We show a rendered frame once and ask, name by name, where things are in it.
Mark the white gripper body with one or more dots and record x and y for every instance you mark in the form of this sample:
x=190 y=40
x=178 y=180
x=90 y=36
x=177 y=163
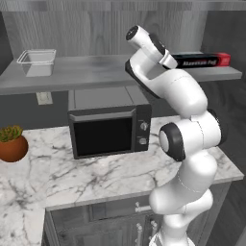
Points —
x=169 y=61

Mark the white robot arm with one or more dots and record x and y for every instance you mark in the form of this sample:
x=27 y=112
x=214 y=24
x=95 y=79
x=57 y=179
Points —
x=192 y=134

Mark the red black aluminum foil box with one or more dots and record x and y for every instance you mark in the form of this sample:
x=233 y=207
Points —
x=205 y=60

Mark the clear plastic tupperware container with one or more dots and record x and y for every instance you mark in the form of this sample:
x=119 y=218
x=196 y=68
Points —
x=37 y=63

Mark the grey base cabinet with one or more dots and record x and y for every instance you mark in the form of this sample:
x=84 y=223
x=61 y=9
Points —
x=105 y=230

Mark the silver microwave knob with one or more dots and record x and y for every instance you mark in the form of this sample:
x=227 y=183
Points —
x=144 y=125
x=142 y=140

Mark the black microwave oven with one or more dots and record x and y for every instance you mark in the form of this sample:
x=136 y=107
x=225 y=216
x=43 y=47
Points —
x=109 y=128

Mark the black microwave door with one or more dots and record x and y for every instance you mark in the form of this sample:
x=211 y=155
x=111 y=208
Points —
x=102 y=136

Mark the grey drawer front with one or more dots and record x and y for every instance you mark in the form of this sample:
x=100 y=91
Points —
x=112 y=209

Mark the green plant in brown pot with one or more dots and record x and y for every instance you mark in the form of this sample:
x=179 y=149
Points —
x=12 y=147

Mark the grey open wall cabinet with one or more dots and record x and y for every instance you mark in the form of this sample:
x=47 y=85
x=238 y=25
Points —
x=96 y=74

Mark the white wall outlet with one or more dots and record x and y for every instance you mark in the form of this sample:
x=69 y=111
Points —
x=44 y=98

